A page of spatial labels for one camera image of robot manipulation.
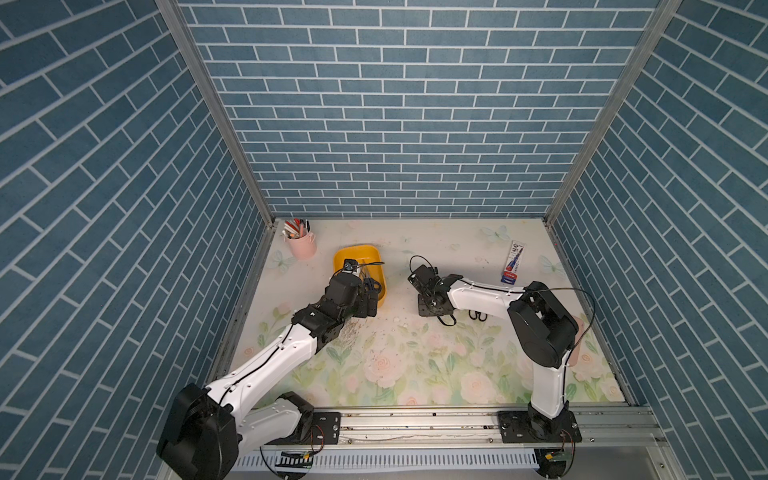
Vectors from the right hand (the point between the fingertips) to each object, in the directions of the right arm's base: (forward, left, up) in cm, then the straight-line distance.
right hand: (429, 308), depth 96 cm
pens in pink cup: (+22, +48, +11) cm, 54 cm away
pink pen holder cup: (+18, +45, +6) cm, 49 cm away
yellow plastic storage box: (+16, +22, +2) cm, 27 cm away
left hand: (-5, +18, +14) cm, 23 cm away
